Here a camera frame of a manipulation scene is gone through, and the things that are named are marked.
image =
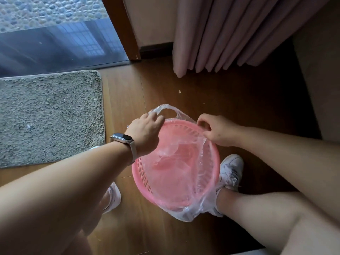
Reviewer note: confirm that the person's left hand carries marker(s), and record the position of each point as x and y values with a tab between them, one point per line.
144	135

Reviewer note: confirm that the person's right hand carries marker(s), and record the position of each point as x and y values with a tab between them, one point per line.
223	131

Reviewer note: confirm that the person's left fingers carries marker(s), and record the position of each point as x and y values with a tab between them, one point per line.
156	120

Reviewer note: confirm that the person's right thumb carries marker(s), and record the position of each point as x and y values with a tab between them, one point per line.
208	134

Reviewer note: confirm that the clear plastic bag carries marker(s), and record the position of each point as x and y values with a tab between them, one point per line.
183	151

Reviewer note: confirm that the person's left forearm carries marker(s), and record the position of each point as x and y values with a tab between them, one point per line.
61	191

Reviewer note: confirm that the person's right forearm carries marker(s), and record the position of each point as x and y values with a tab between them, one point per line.
286	154

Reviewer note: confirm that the silver smartwatch with white band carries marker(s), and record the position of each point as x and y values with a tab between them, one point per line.
126	140

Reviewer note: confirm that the person's right white sneaker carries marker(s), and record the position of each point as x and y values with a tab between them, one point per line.
231	169

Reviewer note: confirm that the person's white sneaker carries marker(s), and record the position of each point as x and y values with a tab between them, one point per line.
114	199
231	169

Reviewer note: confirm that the pink plastic basket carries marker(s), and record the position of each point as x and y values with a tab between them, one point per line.
140	180

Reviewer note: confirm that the dark brown baseboard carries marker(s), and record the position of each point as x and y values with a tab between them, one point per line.
156	49

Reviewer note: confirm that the person's left white sneaker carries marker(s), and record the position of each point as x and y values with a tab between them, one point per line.
114	199

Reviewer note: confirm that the pink curtain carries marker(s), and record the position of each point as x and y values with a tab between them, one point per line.
233	31

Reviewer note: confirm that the grey shaggy floor mat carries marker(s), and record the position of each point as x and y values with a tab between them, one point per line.
50	119

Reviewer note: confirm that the person's right leg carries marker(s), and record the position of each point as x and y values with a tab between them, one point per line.
279	223

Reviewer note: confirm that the beige upholstered furniture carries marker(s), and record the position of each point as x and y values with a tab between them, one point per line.
318	76

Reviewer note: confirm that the glass door pane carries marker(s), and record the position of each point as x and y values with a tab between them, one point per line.
53	31

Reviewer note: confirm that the brown wooden door frame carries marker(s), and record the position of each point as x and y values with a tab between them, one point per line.
121	26

